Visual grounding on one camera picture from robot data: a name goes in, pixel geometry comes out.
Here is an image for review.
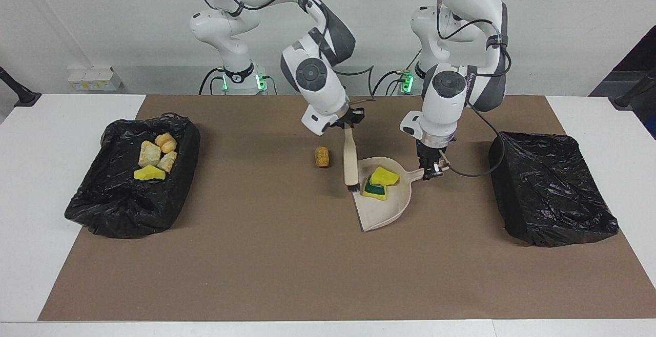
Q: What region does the white wall socket box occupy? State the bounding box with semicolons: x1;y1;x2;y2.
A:
68;67;124;92

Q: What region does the bin with tight black bag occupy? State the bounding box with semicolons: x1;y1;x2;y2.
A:
488;131;620;248

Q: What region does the croissant shaped bread piece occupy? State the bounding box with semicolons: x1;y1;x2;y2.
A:
155;132;178;154

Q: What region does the black base cable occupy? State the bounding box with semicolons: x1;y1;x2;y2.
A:
372;68;411;95
199;67;226;95

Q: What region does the brown table mat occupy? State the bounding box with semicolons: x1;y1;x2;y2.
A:
38;95;656;322

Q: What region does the green and yellow sponge piece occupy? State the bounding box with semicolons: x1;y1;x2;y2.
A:
363;176;390;202

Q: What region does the pale bread chunk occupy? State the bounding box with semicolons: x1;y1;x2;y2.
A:
156;151;178;174
138;140;161;167

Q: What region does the bin with loose black bag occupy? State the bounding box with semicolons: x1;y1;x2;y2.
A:
64;113;200;239

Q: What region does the beige plastic dustpan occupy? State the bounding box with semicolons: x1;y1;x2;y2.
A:
352;156;426;233

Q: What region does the black stand leg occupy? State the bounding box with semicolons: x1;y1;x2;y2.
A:
608;68;656;110
0;66;42;108

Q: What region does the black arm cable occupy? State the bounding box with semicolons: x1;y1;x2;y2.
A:
187;0;377;106
436;0;513;178

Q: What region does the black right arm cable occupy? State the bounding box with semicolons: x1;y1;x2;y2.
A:
187;0;377;106

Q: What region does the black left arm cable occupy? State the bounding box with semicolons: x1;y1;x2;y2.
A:
436;0;513;178

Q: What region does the beige hand brush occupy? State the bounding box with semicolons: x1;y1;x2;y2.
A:
342;127;360;193

